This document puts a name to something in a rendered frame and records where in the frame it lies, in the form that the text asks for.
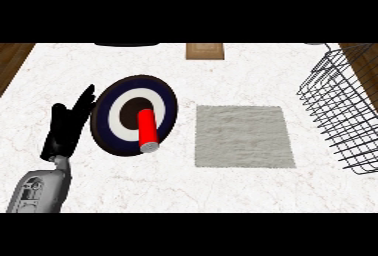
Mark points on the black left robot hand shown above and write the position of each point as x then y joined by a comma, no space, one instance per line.
66,128

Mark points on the grey placemat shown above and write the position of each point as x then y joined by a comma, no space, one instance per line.
242,136

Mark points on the blue and white round plate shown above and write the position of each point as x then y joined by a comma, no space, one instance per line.
118,113

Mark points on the red can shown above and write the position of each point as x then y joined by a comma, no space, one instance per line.
146,130

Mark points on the brown wooden box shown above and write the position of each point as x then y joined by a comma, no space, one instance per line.
204,51

